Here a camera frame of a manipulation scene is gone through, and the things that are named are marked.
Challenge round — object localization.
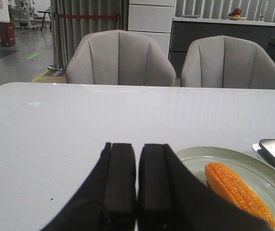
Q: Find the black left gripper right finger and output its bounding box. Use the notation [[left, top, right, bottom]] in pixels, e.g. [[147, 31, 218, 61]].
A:
[[137, 144, 271, 231]]

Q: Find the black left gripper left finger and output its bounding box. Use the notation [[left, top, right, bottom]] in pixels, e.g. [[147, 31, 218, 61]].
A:
[[43, 143, 136, 231]]

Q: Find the orange corn cob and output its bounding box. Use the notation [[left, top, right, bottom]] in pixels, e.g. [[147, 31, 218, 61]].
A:
[[204, 162, 275, 229]]

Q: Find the pale green plate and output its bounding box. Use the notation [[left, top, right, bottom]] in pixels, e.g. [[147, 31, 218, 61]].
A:
[[176, 147, 275, 230]]

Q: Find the red belt stanchion barrier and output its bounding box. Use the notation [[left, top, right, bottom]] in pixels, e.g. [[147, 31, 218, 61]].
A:
[[47, 13, 121, 71]]

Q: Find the grey armchair right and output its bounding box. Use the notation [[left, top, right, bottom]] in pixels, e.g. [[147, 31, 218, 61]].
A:
[[181, 35, 275, 90]]

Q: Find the grey armchair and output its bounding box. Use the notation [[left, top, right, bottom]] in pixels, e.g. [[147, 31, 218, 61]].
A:
[[181, 35, 275, 90], [66, 30, 176, 87]]

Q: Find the grey armchair left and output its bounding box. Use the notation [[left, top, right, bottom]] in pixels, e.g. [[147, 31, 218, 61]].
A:
[[66, 30, 176, 87]]

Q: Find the dark counter cabinet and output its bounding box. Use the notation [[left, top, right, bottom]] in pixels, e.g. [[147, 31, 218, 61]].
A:
[[169, 18, 275, 78]]

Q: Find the grey curtain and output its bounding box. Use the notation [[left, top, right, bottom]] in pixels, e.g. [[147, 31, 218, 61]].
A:
[[50, 0, 129, 67]]

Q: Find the white drawer cabinet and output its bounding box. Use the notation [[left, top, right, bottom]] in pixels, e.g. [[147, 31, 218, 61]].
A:
[[128, 0, 174, 56]]

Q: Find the fruit bowl on counter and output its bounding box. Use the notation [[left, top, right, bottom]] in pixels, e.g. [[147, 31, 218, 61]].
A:
[[227, 8, 246, 20]]

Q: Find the red bin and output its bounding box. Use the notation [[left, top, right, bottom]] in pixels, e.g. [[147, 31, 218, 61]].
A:
[[0, 21, 15, 47]]

